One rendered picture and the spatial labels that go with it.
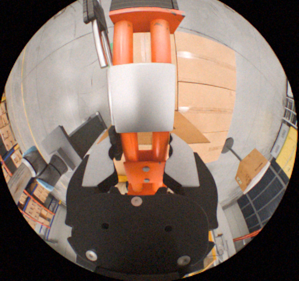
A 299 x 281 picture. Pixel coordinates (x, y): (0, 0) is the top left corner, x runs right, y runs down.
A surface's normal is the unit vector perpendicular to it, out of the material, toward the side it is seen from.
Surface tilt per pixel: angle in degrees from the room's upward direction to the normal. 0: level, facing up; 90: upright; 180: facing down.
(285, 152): 90
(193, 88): 0
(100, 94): 0
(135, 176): 1
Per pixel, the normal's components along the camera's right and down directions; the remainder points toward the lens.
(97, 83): 0.02, 0.46
